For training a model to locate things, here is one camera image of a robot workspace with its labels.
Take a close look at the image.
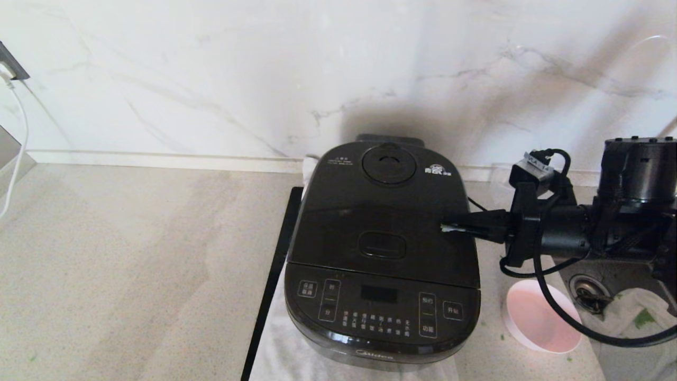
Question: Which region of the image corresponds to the pink bowl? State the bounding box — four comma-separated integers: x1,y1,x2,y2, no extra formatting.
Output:
505,279,583,354

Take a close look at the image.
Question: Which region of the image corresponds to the black rice cooker lid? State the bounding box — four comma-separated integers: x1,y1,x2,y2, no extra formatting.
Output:
288,134,481,289

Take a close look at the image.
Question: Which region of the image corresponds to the clear measuring cup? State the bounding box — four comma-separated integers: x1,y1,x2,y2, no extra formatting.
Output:
489,163,525,206

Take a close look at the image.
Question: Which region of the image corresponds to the sink drain strainer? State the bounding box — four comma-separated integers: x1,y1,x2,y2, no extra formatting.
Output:
570,274,613,315

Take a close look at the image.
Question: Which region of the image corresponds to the steel sink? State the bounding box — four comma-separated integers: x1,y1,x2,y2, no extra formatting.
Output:
555,254,677,381

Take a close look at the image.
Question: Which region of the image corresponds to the white cloth with green bits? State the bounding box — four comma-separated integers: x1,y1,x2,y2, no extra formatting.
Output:
592,288,677,381

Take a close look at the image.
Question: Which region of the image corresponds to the black flat strip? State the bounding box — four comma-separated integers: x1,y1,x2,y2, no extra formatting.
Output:
241,186,304,381

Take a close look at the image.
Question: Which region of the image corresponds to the white towel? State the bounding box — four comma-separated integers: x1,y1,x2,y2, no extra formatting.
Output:
249,155,460,381

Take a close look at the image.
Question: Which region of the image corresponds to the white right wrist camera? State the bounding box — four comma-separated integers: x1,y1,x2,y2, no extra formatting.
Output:
520,151,555,184

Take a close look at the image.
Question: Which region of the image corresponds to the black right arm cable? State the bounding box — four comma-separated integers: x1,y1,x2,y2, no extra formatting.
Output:
499,148,677,349

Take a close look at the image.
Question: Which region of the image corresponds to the white cable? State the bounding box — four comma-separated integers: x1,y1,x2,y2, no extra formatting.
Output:
0,74,30,220

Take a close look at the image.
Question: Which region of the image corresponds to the wall socket with plug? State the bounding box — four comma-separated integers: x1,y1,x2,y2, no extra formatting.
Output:
0,40,31,81

